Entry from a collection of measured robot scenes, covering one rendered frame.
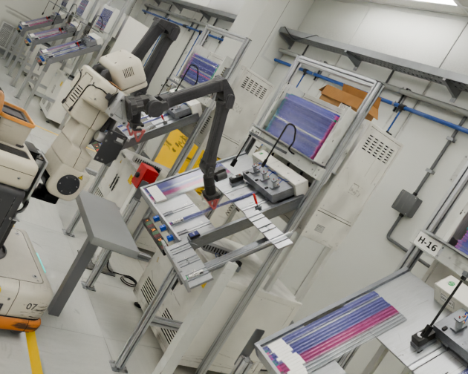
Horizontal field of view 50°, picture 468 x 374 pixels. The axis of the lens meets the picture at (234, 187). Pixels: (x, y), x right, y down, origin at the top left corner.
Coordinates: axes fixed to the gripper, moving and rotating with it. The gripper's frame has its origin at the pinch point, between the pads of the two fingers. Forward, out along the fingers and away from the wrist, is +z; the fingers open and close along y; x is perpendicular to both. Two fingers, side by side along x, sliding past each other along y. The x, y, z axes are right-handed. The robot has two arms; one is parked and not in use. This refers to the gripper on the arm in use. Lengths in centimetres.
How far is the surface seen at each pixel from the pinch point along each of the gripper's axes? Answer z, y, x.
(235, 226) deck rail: 2.1, -20.8, -3.0
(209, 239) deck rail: 3.6, -21.0, 11.8
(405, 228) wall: 91, 22, -156
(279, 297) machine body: 60, -21, -23
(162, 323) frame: 39, -25, 46
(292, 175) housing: -7.7, -8.5, -44.7
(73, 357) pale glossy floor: 39, -22, 90
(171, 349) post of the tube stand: 31, -51, 48
